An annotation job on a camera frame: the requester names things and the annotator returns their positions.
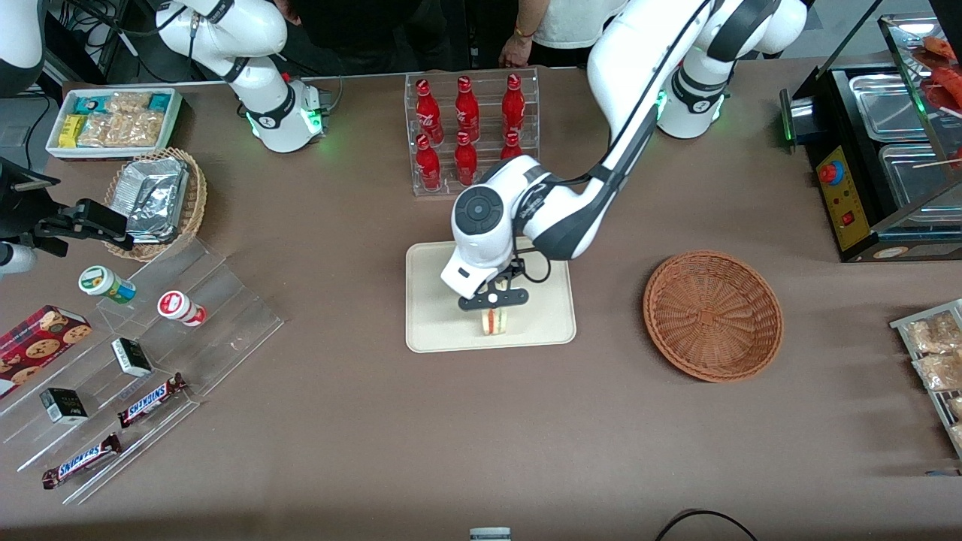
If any large silver foil packet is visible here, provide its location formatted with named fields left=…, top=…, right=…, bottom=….
left=116, top=158, right=189, bottom=222

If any brown round wicker basket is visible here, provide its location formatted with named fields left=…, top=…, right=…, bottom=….
left=643, top=250, right=784, bottom=384

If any red tartan cookie box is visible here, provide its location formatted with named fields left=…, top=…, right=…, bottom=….
left=0, top=304, right=92, bottom=399

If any black hot food display case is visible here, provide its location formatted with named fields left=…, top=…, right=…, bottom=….
left=778, top=0, right=962, bottom=264

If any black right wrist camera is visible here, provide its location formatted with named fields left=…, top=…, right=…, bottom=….
left=33, top=198, right=137, bottom=257

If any small black box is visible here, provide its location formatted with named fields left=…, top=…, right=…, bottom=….
left=110, top=337, right=154, bottom=378
left=39, top=387, right=89, bottom=425

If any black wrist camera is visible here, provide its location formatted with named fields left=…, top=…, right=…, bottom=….
left=33, top=198, right=137, bottom=257
left=457, top=259, right=529, bottom=312

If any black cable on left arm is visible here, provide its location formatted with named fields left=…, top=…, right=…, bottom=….
left=515, top=246, right=555, bottom=285

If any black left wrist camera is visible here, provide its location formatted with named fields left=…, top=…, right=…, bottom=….
left=457, top=259, right=529, bottom=312

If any black looped cable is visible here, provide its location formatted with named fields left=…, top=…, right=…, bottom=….
left=654, top=509, right=760, bottom=541

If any red lid yoghurt cup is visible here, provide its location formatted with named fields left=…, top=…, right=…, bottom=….
left=157, top=290, right=207, bottom=327

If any grey wire rack tray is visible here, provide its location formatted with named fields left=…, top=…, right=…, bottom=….
left=889, top=298, right=962, bottom=461

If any green lid yoghurt cup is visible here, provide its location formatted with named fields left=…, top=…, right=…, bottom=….
left=78, top=265, right=138, bottom=304

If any person in white shirt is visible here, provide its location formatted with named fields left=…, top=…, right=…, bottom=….
left=537, top=0, right=629, bottom=48

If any clear acrylic stepped stand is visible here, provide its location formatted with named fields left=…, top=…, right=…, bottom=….
left=0, top=237, right=285, bottom=506

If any small silver foil packet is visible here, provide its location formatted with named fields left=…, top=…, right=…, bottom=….
left=124, top=214, right=180, bottom=244

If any light oval wicker basket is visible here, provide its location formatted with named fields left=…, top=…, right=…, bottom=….
left=104, top=147, right=208, bottom=262

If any brown snickers bar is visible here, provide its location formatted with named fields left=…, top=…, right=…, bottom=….
left=116, top=372, right=189, bottom=429
left=41, top=433, right=123, bottom=491

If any clear acrylic bottle rack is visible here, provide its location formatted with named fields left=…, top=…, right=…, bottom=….
left=404, top=67, right=541, bottom=198

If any steel food pan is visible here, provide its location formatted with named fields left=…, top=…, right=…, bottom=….
left=878, top=143, right=962, bottom=210
left=848, top=73, right=930, bottom=144

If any bare person forearm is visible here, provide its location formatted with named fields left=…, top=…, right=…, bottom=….
left=515, top=0, right=554, bottom=35

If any white rectangular snack tray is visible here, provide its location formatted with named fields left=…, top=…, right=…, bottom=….
left=45, top=87, right=183, bottom=162

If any cream plastic tray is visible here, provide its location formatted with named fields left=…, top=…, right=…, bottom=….
left=405, top=234, right=577, bottom=354

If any bare person hand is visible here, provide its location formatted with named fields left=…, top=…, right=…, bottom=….
left=498, top=34, right=536, bottom=69

